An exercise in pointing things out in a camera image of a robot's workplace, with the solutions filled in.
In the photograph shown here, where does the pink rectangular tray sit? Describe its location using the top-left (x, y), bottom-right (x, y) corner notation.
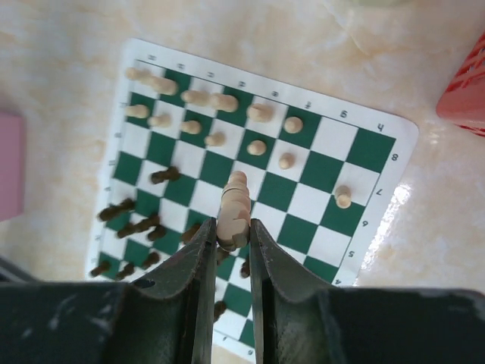
top-left (1, 111), bottom-right (26, 221)

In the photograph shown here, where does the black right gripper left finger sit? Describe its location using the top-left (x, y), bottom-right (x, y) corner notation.
top-left (1, 218), bottom-right (216, 363)

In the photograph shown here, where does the light wooden chess piece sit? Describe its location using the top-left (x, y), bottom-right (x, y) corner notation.
top-left (217, 171), bottom-right (251, 252)

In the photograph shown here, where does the light wooden pawn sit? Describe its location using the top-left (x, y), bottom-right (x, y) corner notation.
top-left (334, 185), bottom-right (352, 209)

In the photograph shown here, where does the red plastic basket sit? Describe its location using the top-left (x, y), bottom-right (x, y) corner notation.
top-left (436, 34), bottom-right (485, 137)

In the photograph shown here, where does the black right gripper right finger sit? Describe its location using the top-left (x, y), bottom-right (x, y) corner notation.
top-left (250, 219), bottom-right (484, 363)

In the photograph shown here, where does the green white chess mat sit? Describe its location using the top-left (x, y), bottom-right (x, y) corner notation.
top-left (83, 37), bottom-right (421, 357)

